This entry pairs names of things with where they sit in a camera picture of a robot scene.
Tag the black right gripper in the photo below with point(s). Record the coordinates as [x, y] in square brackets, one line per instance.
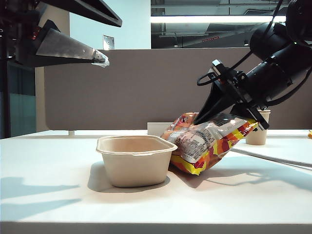
[236, 85]

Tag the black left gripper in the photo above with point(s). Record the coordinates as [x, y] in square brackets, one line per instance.
[22, 26]

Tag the red yellow chip bag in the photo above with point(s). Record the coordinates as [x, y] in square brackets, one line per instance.
[195, 146]

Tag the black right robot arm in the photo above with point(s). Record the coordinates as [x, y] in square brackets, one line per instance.
[280, 61]

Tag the beige pulp food box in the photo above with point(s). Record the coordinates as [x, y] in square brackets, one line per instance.
[135, 168]

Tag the beige paper cup with lid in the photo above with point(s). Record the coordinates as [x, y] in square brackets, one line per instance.
[256, 137]

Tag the red illuminated sign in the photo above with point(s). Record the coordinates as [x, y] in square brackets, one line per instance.
[210, 39]

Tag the beige round column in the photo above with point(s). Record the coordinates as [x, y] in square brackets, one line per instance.
[40, 102]

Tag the grey fabric desk partition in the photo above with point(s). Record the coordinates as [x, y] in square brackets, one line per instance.
[146, 92]

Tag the yellow object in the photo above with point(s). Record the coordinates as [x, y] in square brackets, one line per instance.
[310, 134]

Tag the long ceiling light strip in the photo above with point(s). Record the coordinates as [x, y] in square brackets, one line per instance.
[207, 19]

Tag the white partition support foot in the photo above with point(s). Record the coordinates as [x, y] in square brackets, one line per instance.
[71, 133]

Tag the metal wall plate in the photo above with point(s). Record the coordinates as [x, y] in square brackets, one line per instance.
[109, 42]

